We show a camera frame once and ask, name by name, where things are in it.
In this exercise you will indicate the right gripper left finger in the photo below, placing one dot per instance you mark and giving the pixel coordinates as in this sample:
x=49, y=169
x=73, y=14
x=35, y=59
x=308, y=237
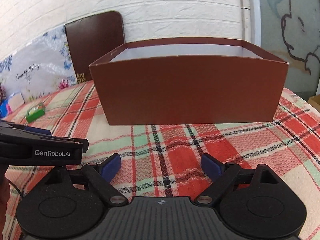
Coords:
x=99, y=178

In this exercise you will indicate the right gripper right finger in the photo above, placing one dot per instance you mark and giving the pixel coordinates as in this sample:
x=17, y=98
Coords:
x=223, y=177

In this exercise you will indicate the small green box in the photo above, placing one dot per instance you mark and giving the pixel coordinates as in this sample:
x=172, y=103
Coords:
x=35, y=112

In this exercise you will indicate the person's hand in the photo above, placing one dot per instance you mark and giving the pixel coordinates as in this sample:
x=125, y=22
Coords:
x=4, y=195

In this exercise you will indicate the red plaid bed sheet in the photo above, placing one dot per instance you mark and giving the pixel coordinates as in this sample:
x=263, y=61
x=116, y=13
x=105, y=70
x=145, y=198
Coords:
x=164, y=160

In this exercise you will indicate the floral plastic bag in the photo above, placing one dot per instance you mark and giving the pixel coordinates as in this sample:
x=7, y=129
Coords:
x=42, y=67

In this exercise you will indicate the brown cardboard shoe box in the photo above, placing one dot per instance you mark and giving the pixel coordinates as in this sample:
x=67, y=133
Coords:
x=188, y=80

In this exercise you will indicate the open cardboard carton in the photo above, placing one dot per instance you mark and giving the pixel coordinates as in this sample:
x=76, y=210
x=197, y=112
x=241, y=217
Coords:
x=314, y=101

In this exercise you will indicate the white door frame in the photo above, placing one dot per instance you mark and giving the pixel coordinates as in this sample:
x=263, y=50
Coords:
x=251, y=21

